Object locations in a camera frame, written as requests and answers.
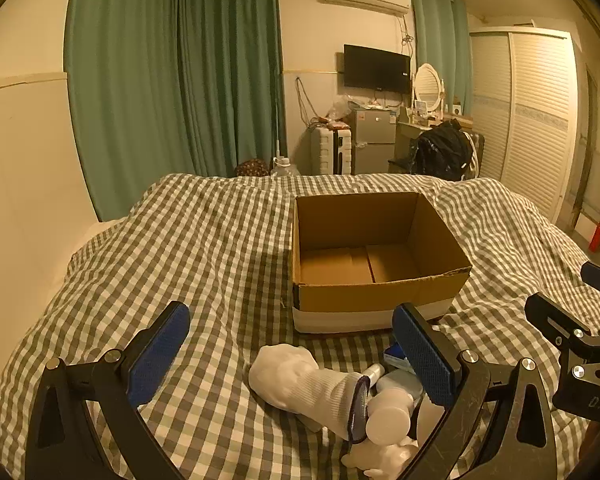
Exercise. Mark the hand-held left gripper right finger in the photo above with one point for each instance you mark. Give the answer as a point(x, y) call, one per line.
point(425, 355)

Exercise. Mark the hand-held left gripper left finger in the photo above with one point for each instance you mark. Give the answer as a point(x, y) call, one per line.
point(162, 347)

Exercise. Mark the white and blue tube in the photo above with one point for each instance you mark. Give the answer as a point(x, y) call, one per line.
point(374, 374)

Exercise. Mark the brown cardboard box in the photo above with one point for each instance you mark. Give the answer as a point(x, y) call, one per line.
point(375, 305)

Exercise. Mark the white plastic bottle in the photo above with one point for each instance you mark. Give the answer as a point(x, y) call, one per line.
point(387, 422)

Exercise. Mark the white sock with dark cuff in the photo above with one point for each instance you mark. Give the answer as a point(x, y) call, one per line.
point(300, 385)

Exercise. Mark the red fire extinguisher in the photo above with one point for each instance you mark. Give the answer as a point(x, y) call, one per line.
point(597, 237)

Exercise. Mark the green checked blanket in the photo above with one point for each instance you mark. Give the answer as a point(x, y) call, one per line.
point(205, 260)

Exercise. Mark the white fuzzy sock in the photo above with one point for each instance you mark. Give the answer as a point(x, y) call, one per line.
point(380, 457)

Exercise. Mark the white slatted wardrobe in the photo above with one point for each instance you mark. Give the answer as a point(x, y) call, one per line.
point(535, 120)

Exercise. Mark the black backpack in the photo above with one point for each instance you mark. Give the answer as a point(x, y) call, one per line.
point(442, 150)

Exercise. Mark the brown patterned cushion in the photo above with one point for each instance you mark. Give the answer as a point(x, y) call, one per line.
point(252, 169)

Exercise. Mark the small grey fridge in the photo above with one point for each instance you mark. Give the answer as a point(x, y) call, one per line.
point(375, 145)

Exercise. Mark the clear water jug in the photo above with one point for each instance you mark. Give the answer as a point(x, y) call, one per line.
point(285, 169)

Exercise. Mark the white dressing table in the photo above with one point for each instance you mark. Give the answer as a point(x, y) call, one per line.
point(406, 132)

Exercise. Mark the white suitcase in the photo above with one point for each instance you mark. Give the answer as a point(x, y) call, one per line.
point(330, 152)

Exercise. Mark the white oval mirror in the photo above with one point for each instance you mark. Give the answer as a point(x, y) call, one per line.
point(427, 82)

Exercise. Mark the clear plastic bag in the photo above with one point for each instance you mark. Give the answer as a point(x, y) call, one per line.
point(340, 109)

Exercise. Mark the long green curtain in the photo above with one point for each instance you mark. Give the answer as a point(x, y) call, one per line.
point(145, 85)

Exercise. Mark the short green curtain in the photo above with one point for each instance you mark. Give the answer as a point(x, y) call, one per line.
point(442, 35)

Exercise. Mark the black wall television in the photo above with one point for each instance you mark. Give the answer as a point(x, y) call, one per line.
point(375, 67)

